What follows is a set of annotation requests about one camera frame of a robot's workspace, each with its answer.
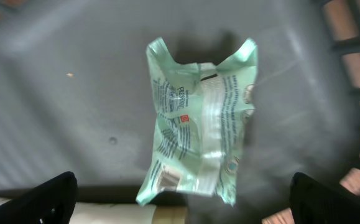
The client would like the white tube gold cap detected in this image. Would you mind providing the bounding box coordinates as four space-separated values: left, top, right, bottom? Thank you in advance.
0 202 188 224

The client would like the dark grey plastic basket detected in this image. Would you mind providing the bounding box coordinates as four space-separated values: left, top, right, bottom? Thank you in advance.
0 1 360 223

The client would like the mint green wipes packet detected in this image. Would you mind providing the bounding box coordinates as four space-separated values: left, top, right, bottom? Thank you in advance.
136 38 258 205

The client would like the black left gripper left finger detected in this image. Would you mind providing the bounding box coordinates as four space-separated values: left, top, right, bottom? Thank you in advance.
0 171 78 224

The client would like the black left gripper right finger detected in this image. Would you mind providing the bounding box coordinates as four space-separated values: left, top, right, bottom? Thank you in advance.
289 172 360 224

